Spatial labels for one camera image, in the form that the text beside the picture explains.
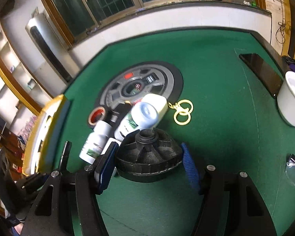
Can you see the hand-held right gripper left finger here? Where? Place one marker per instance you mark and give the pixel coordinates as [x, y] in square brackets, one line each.
[105, 173]

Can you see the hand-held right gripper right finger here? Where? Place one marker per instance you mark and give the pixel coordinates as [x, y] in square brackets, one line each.
[190, 167]

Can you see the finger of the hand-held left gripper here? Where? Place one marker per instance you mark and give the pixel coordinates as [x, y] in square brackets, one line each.
[65, 156]

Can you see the white bottle green label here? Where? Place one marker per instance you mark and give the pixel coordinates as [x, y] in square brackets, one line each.
[95, 142]

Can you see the yellow cardboard box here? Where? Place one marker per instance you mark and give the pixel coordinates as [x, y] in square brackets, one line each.
[46, 127]

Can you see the black round weight plate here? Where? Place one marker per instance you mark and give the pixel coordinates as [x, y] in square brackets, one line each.
[150, 162]

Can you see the black tape roll red core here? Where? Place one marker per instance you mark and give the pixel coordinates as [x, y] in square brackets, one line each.
[97, 115]

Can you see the white bottle with blue cap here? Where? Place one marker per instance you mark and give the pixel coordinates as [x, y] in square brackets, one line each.
[142, 115]

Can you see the cream plastic bottle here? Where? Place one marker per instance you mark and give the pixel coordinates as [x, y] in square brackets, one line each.
[159, 103]

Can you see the pile of patterned clothes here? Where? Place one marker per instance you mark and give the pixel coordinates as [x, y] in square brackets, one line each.
[27, 129]

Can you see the large grey weight plate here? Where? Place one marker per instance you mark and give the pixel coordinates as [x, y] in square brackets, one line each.
[162, 78]

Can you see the white standing air conditioner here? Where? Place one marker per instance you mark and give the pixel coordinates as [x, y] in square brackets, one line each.
[49, 51]

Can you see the white mug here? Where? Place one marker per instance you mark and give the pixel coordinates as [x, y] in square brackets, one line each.
[290, 103]

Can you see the black smartphone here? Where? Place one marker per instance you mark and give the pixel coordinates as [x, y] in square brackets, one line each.
[263, 71]

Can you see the dark purple object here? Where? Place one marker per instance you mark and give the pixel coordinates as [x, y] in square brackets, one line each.
[293, 64]

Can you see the yellow wooden door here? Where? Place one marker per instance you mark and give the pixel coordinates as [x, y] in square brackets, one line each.
[290, 9]

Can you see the wooden wall shelf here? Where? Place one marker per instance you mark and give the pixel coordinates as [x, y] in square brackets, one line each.
[9, 73]

